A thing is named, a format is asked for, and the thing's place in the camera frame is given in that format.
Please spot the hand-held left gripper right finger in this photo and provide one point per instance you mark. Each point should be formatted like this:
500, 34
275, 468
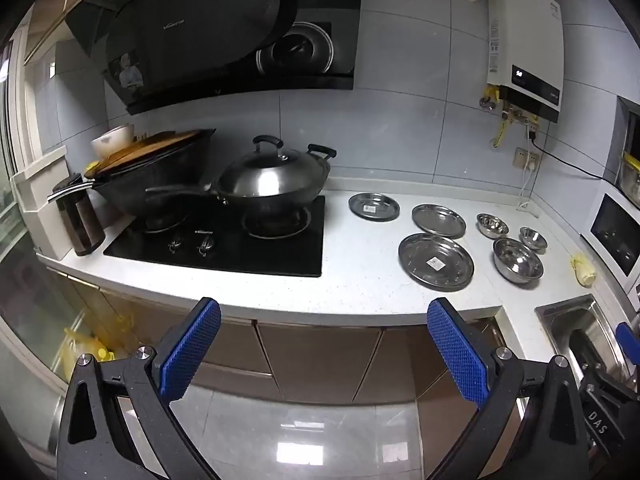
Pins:
457, 347

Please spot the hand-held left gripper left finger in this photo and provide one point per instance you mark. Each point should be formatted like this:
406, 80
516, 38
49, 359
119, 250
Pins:
192, 345

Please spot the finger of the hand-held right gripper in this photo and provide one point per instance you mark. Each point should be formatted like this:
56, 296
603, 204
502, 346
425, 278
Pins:
627, 337

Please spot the large steel bowl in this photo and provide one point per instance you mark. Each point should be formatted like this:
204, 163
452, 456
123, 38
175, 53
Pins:
518, 262

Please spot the medium steel bowl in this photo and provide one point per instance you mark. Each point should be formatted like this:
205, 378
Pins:
492, 225

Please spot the steel sink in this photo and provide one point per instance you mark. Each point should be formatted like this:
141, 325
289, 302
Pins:
570, 320

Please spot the yellow dish cloth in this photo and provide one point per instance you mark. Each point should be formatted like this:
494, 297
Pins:
583, 271

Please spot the large steel plate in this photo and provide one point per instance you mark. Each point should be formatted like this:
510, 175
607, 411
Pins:
436, 261

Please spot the yellow plastic bag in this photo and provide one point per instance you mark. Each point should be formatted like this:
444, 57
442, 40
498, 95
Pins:
97, 342

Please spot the white microwave oven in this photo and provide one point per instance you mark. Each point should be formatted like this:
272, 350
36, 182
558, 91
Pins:
615, 232

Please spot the black glass gas stove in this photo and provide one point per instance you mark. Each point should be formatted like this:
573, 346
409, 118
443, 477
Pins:
280, 252

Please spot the medium steel plate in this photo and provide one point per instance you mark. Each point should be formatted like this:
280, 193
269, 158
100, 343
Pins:
439, 221

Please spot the brown lower cabinets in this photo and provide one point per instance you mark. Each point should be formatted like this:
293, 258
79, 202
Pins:
320, 360

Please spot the small steel bowl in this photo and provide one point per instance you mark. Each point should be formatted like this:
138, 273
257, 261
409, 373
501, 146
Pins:
533, 238

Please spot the small steel plate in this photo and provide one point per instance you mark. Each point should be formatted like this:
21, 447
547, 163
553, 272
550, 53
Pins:
375, 206

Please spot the large black wok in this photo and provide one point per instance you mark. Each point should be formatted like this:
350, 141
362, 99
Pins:
150, 170

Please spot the steel wok lid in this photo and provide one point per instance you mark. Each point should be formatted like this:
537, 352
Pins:
270, 175

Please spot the wooden cutting board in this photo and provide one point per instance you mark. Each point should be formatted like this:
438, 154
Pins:
150, 147

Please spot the white plastic box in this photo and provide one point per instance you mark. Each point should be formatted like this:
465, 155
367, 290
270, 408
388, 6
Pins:
37, 205

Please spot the white ceramic bowl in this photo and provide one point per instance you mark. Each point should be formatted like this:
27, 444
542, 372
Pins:
112, 141

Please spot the white gas water heater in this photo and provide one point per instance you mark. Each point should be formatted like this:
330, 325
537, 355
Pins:
525, 40

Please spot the black range hood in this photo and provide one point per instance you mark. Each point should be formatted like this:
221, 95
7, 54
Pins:
210, 25

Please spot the built-in wall cabinet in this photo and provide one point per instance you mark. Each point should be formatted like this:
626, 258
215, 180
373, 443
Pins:
630, 150

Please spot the wall power socket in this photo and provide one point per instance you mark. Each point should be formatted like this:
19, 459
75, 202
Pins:
522, 159

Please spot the brown wall cabinet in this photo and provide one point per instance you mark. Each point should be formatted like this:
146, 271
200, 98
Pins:
65, 5

